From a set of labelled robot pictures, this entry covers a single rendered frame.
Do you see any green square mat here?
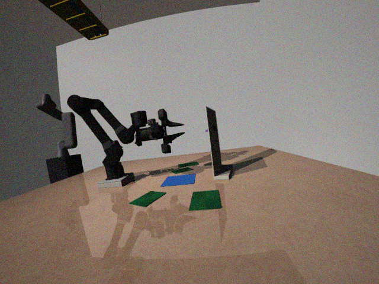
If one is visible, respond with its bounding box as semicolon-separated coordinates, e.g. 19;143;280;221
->
189;190;221;211

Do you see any blue square mat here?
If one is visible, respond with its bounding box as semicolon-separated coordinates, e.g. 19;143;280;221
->
160;174;195;187

